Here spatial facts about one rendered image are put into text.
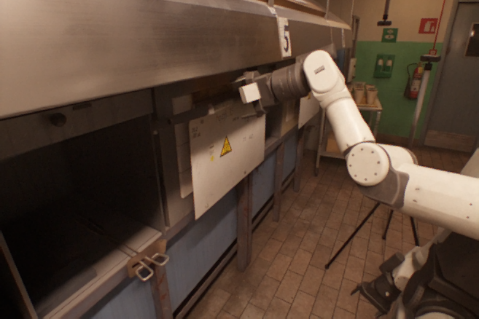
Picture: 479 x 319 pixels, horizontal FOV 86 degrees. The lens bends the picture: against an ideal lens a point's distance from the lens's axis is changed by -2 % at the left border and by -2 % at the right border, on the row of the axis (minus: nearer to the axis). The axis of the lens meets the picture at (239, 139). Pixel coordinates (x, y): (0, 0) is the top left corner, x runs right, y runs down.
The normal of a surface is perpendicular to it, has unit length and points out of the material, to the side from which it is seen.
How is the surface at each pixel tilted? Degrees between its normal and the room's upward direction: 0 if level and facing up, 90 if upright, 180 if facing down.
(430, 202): 74
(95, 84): 80
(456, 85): 90
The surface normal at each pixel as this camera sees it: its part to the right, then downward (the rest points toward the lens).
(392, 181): -0.83, -0.07
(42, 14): 0.85, 0.01
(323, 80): -0.59, -0.24
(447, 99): -0.50, 0.31
